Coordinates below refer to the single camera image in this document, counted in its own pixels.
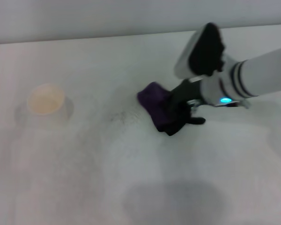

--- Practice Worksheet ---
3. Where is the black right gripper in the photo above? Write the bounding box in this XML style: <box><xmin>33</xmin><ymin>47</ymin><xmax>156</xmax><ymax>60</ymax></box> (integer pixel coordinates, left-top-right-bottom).
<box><xmin>165</xmin><ymin>79</ymin><xmax>205</xmax><ymax>123</ymax></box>

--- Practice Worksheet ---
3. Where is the purple rag with black edge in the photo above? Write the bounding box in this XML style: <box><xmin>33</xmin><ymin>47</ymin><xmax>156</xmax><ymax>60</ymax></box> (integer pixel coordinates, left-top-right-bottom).
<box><xmin>137</xmin><ymin>82</ymin><xmax>206</xmax><ymax>137</ymax></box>

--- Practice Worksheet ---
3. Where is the white black wrist camera box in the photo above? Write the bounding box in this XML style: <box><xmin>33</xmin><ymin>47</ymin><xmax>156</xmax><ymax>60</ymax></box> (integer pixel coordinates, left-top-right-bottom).
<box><xmin>174</xmin><ymin>22</ymin><xmax>227</xmax><ymax>78</ymax></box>

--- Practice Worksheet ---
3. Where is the metal wrist bracket with cable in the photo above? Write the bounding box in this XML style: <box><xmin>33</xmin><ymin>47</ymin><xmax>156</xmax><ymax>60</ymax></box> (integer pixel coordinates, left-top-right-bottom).
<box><xmin>186</xmin><ymin>98</ymin><xmax>251</xmax><ymax>110</ymax></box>

